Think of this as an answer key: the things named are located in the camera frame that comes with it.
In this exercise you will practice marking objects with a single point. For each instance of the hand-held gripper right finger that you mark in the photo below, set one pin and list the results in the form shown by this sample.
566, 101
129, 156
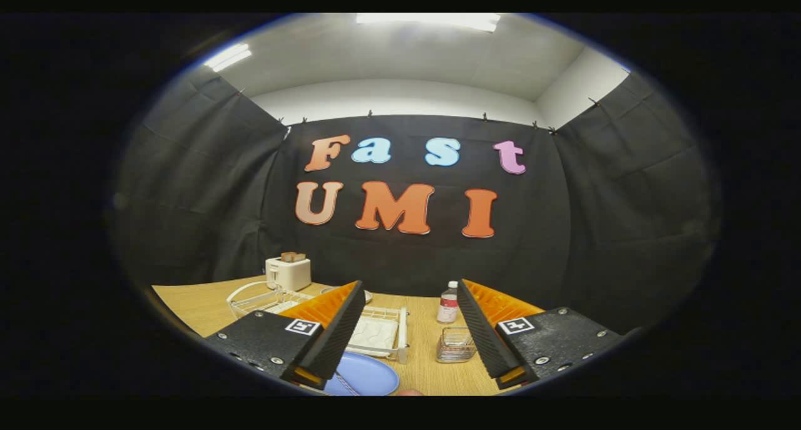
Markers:
482, 336

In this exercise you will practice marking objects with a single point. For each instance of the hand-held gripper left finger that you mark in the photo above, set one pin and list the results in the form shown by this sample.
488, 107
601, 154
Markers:
338, 336

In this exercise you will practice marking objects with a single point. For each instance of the blue plate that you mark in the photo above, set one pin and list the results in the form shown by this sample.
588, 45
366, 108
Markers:
375, 377

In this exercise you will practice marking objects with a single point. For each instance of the beige plate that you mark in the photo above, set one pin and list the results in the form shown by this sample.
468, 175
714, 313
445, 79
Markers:
369, 296

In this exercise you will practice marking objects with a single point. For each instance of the clear bottle with red label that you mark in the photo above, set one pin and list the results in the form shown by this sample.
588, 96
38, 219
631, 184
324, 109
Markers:
447, 305

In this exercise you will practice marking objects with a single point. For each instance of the white toaster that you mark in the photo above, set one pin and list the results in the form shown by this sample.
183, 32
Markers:
289, 275

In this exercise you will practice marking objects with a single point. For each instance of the black backdrop cloth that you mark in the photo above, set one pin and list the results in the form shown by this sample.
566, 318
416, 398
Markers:
407, 261

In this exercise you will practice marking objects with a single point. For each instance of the double ceiling light panel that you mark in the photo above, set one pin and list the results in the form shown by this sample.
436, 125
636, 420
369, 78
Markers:
228, 57

